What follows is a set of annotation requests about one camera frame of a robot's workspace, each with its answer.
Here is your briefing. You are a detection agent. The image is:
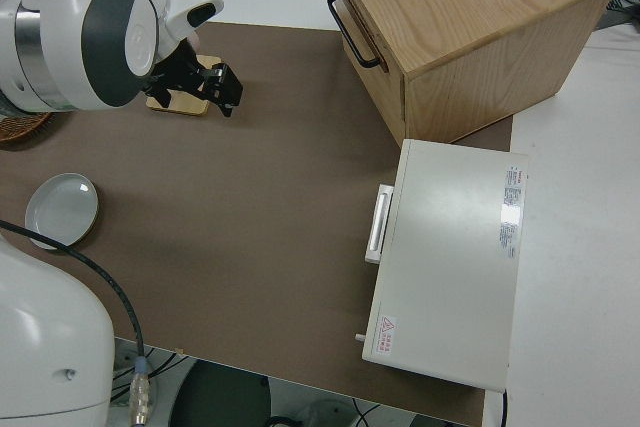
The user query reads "brown wicker basket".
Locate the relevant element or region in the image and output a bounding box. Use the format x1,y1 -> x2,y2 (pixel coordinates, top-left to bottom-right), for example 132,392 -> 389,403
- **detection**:
0,110 -> 54,145

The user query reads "white toaster oven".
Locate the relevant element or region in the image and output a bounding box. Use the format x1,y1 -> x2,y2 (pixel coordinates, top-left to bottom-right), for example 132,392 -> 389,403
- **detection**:
353,138 -> 531,393

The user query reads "gray round plate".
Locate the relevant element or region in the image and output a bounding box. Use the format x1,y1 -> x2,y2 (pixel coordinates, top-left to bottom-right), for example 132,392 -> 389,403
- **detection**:
23,172 -> 100,252

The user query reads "dark round floor base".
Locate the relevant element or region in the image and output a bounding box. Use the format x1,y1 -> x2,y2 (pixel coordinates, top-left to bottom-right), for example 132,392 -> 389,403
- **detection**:
172,360 -> 272,427

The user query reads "toaster oven door handle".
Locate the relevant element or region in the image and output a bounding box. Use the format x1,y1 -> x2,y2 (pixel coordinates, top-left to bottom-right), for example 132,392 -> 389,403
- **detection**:
364,184 -> 396,264

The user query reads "wooden box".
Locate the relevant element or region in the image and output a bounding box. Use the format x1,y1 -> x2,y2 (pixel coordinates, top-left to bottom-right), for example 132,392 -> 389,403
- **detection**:
323,0 -> 621,144

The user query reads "brown table mat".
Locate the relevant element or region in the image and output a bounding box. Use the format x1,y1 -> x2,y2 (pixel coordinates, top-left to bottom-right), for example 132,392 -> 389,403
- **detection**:
0,21 -> 515,427

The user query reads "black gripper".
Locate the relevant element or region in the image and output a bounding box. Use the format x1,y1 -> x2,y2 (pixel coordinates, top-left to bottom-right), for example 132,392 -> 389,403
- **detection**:
144,41 -> 245,119

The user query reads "black box handle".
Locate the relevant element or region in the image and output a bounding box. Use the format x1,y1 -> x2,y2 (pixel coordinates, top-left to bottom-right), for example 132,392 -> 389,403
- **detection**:
326,0 -> 382,69

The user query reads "wooden mug rack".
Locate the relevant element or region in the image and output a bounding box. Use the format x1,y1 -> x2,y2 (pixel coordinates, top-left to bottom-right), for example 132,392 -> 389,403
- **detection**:
145,53 -> 222,118

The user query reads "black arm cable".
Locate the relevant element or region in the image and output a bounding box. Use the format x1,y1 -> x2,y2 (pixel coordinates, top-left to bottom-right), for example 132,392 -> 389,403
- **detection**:
0,219 -> 152,427

